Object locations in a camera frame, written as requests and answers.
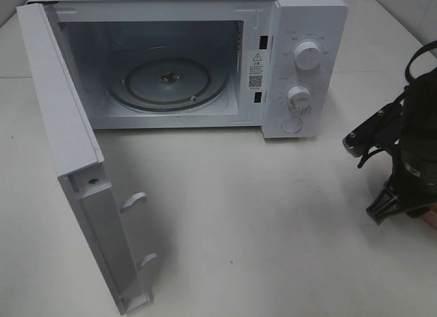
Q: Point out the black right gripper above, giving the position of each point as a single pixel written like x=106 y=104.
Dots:
x=411 y=188

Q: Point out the white timer knob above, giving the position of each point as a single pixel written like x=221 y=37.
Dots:
x=298 y=97

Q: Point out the round white door button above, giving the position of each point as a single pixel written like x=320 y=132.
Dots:
x=292 y=125

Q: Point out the pink round plate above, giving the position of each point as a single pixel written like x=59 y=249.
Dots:
x=431 y=217

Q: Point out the white microwave door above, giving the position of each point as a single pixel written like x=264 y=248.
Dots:
x=79 y=161

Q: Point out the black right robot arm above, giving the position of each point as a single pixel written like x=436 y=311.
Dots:
x=421 y=93

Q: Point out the upper white power knob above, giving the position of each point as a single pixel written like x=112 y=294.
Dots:
x=307 y=54

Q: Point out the white microwave oven body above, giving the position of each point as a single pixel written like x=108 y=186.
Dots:
x=97 y=29

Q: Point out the white warning label sticker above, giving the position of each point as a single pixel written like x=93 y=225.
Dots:
x=256 y=67

